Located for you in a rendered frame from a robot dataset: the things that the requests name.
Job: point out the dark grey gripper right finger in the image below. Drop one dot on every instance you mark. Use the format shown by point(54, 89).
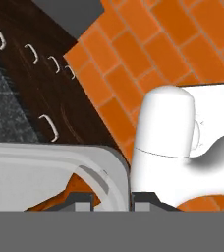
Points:
point(145, 201)

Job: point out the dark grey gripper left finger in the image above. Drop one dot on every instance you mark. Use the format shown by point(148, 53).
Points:
point(81, 201)

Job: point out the dark wood cupboard run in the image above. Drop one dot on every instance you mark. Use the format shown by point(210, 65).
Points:
point(35, 88)

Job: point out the pale grey rounded tray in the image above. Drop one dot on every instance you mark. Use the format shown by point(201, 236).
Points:
point(35, 164)

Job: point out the grey appliance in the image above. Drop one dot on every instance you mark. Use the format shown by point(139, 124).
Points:
point(74, 14)

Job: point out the white rounded object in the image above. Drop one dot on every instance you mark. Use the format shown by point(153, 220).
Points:
point(164, 131)

